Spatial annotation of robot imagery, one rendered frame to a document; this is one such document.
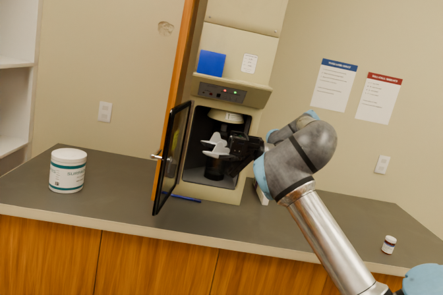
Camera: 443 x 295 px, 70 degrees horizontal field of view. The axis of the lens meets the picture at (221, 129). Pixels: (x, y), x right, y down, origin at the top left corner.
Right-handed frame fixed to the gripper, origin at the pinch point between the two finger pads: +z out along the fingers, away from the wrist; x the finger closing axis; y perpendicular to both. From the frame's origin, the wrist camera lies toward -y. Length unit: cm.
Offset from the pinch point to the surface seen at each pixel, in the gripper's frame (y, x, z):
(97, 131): -33, -76, 48
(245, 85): 20.9, -19.6, -13.8
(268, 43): 38, -32, -22
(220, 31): 38, -35, -2
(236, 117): 3.5, -32.1, -17.3
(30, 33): 12, -86, 88
